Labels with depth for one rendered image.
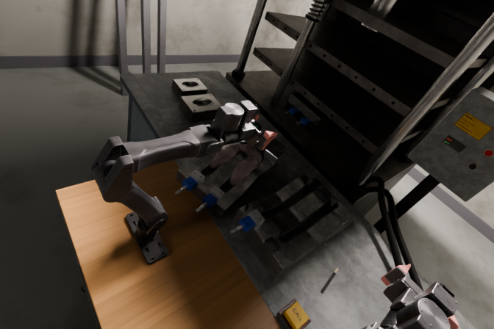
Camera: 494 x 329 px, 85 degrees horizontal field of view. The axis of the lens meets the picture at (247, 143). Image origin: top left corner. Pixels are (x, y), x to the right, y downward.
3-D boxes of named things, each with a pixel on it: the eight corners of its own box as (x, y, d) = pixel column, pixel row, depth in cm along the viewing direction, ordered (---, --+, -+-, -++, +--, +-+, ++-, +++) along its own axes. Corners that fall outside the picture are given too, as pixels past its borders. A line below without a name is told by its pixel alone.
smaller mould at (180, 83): (181, 100, 158) (182, 91, 154) (171, 87, 164) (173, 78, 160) (206, 97, 168) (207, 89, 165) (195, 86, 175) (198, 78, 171)
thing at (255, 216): (231, 241, 93) (236, 233, 90) (224, 230, 95) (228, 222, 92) (259, 227, 101) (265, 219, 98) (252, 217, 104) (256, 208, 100)
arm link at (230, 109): (232, 98, 79) (197, 102, 71) (250, 115, 74) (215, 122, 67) (222, 128, 85) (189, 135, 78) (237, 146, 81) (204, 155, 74)
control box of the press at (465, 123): (337, 297, 183) (556, 136, 93) (308, 259, 198) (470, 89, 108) (354, 280, 197) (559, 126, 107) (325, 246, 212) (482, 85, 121)
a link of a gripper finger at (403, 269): (409, 250, 65) (395, 270, 59) (437, 277, 61) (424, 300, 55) (392, 264, 69) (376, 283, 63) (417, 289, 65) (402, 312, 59)
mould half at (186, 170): (221, 218, 106) (228, 201, 99) (175, 178, 114) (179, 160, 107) (280, 163, 143) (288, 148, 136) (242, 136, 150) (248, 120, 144)
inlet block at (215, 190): (199, 220, 99) (202, 211, 96) (190, 211, 101) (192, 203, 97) (221, 201, 109) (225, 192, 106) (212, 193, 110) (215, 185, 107)
